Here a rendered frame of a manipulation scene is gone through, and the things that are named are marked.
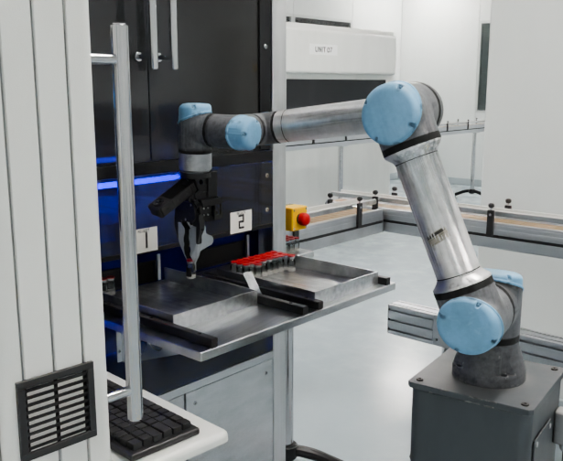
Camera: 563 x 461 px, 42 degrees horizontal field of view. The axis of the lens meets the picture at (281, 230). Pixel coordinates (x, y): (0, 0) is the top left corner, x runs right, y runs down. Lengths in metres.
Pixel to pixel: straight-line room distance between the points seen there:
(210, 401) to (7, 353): 1.14
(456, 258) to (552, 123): 1.81
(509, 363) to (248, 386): 0.90
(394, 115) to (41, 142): 0.66
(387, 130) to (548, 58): 1.84
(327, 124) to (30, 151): 0.79
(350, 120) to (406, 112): 0.25
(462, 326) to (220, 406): 0.95
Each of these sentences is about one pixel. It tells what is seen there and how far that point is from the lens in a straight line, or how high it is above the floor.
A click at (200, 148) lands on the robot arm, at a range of 1.66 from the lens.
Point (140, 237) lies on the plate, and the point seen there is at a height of 1.03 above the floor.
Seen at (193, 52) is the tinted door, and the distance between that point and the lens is 1.92.
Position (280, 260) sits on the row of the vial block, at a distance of 2.04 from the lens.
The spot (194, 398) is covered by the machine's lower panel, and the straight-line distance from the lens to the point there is 2.07.
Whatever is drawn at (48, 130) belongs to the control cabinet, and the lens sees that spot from 1.01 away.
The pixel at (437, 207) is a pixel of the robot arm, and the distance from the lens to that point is 1.40.
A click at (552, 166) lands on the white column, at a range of 3.17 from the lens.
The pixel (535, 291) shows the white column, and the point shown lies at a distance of 3.27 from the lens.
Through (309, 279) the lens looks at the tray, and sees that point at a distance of 1.97.
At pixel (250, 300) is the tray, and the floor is 0.89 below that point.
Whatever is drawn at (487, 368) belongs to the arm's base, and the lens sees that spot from 1.57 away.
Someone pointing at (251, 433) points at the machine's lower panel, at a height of 0.37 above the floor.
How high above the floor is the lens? 1.39
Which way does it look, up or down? 11 degrees down
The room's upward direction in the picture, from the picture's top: straight up
